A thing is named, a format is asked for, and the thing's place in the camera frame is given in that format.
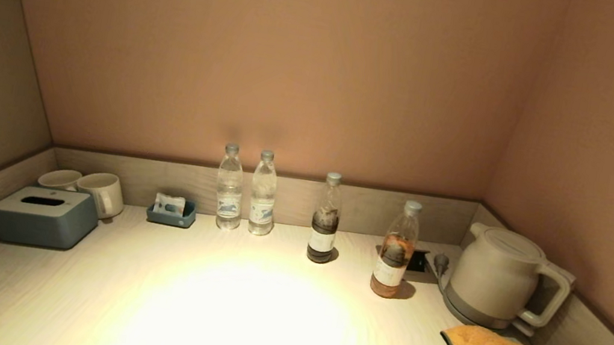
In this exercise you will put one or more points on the clear water bottle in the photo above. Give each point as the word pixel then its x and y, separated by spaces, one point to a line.
pixel 229 197
pixel 262 202

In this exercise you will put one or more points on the bottle with dark tea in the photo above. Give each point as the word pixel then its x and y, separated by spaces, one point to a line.
pixel 323 236

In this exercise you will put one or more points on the bottle with amber tea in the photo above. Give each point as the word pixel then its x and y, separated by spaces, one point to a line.
pixel 392 264

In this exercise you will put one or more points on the black power socket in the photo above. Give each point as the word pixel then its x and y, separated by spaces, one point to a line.
pixel 418 261

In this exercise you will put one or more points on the white tea bag packet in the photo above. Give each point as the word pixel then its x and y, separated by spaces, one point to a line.
pixel 168 203

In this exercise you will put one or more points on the small blue tray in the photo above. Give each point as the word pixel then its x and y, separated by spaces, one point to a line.
pixel 172 220

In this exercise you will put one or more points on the grey power plug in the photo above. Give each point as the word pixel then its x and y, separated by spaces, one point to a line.
pixel 441 261

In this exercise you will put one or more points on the white ceramic mug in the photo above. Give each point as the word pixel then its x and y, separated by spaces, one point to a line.
pixel 101 190
pixel 59 179

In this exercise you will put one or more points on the grey kettle base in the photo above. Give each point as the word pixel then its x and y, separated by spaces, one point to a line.
pixel 462 314

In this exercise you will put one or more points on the white electric kettle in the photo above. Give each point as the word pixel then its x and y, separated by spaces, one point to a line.
pixel 496 274

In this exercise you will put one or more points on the grey tissue box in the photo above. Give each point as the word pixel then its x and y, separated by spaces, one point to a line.
pixel 42 221

